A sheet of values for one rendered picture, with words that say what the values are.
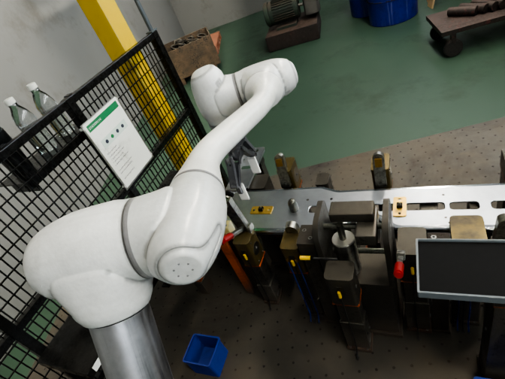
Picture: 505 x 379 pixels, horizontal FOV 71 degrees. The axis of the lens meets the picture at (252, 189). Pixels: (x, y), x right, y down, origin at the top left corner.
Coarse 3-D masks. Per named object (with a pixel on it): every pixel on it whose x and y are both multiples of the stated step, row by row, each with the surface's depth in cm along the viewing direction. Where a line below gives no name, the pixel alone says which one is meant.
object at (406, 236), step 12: (408, 228) 92; (420, 228) 91; (408, 240) 89; (408, 252) 87; (408, 264) 89; (408, 276) 92; (408, 288) 97; (408, 300) 101; (420, 300) 99; (408, 312) 104; (420, 312) 102; (408, 324) 108; (420, 324) 106
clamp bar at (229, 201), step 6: (228, 192) 107; (228, 198) 105; (228, 204) 105; (234, 204) 107; (228, 210) 107; (234, 210) 107; (228, 216) 110; (234, 216) 109; (240, 216) 110; (234, 222) 112; (240, 222) 111; (246, 222) 114; (246, 228) 114
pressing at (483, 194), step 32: (256, 192) 138; (288, 192) 132; (320, 192) 126; (352, 192) 120; (384, 192) 116; (416, 192) 111; (448, 192) 107; (480, 192) 103; (256, 224) 124; (416, 224) 102; (448, 224) 98
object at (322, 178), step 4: (328, 172) 134; (320, 176) 134; (324, 176) 133; (328, 176) 132; (316, 180) 133; (320, 180) 132; (324, 180) 131; (328, 180) 131; (316, 184) 131; (320, 184) 130; (324, 184) 130; (328, 184) 131; (332, 184) 135; (332, 188) 136
